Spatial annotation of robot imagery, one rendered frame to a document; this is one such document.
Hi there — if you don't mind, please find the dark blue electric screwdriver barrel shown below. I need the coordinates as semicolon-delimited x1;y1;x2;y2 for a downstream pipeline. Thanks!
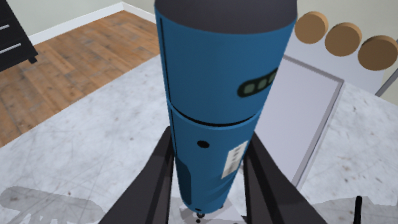
154;0;298;215

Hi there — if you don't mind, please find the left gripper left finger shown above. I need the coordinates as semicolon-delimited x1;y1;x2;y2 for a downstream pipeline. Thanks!
98;126;174;224

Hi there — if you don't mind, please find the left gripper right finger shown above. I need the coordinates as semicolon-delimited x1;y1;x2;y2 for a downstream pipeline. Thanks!
243;131;328;224

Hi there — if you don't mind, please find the grey l-shaped bracket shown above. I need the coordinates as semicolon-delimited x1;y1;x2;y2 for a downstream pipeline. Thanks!
179;197;246;224

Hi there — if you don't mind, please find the light grey shallow tray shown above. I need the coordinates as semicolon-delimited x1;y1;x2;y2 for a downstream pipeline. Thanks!
255;54;346;190

